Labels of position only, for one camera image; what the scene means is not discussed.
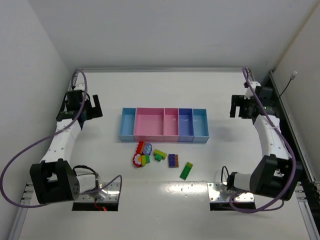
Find dark green lego brick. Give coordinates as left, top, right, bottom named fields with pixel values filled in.
left=154, top=154, right=163, bottom=162

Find small lime lego brick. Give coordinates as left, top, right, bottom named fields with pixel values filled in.
left=186, top=162, right=193, bottom=168

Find purple lego brick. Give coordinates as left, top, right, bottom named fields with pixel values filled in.
left=168, top=154, right=176, bottom=168

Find long green lego plate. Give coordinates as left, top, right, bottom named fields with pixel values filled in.
left=179, top=164, right=193, bottom=181

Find orange lego brick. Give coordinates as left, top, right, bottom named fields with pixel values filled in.
left=174, top=154, right=179, bottom=168

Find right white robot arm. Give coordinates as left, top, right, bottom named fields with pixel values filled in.
left=226, top=81, right=303, bottom=201

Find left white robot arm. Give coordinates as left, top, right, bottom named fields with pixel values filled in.
left=29, top=83, right=103, bottom=205

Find left light blue bin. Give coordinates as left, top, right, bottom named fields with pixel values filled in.
left=119, top=107, right=136, bottom=142

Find light blue bin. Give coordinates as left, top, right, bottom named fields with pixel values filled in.
left=192, top=108, right=210, bottom=143
left=119, top=107, right=136, bottom=142

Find right light blue bin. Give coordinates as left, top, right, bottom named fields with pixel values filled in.
left=192, top=108, right=210, bottom=143

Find large pink bin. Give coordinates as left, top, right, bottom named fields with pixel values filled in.
left=133, top=107, right=164, bottom=142

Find red orange lego stack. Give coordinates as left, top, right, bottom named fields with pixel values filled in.
left=135, top=141, right=146, bottom=154

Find dark blue bin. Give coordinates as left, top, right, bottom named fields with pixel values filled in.
left=178, top=108, right=194, bottom=143

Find red flower lego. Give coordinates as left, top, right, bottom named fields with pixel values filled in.
left=132, top=153, right=142, bottom=168

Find purple paw print lego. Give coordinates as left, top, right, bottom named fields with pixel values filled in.
left=142, top=142, right=152, bottom=155

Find small pink bin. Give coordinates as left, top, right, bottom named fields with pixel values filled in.
left=163, top=108, right=179, bottom=142

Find yellow green red lego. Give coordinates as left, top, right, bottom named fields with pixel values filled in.
left=140, top=155, right=150, bottom=167

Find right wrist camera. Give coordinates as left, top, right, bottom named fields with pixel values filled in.
left=244, top=81, right=261, bottom=100

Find black wall cable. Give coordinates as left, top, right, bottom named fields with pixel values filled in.
left=277, top=71, right=298, bottom=99

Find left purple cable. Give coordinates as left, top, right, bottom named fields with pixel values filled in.
left=0, top=70, right=123, bottom=208

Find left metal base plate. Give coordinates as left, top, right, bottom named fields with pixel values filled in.
left=75, top=181, right=120, bottom=203

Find metal base plate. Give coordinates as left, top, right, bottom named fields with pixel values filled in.
left=75, top=181, right=120, bottom=203
left=207, top=182, right=255, bottom=204

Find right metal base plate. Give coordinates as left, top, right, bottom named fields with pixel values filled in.
left=207, top=182, right=255, bottom=204

